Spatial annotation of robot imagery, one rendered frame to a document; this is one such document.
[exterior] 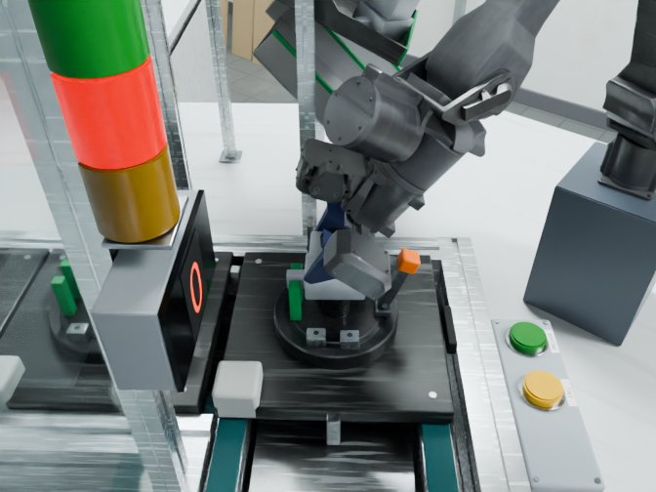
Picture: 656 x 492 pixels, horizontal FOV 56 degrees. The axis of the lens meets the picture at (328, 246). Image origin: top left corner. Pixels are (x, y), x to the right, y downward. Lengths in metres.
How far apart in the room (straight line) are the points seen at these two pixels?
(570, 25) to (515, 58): 2.71
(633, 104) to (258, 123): 0.79
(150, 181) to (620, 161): 0.60
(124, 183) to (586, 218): 0.60
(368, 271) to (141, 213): 0.23
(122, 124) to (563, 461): 0.50
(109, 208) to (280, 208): 0.72
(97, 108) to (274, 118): 1.02
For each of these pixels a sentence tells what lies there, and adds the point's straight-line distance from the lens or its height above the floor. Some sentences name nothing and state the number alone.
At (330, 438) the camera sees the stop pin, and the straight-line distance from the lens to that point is 0.65.
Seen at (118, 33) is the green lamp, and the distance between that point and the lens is 0.31.
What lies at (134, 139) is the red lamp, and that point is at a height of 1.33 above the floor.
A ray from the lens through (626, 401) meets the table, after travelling 0.85.
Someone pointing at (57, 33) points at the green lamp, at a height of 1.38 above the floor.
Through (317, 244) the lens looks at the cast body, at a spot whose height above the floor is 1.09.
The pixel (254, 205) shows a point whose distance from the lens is 1.07.
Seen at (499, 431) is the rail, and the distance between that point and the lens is 0.65.
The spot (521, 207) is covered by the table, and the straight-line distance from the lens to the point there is 1.11.
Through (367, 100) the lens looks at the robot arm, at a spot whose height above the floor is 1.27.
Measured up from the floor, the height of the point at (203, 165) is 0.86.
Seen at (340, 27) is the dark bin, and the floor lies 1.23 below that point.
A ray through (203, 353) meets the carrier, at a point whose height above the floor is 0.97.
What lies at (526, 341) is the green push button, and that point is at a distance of 0.72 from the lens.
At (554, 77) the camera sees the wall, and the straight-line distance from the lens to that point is 3.34.
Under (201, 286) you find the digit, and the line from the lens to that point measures 0.43.
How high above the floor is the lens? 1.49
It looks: 40 degrees down
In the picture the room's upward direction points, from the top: straight up
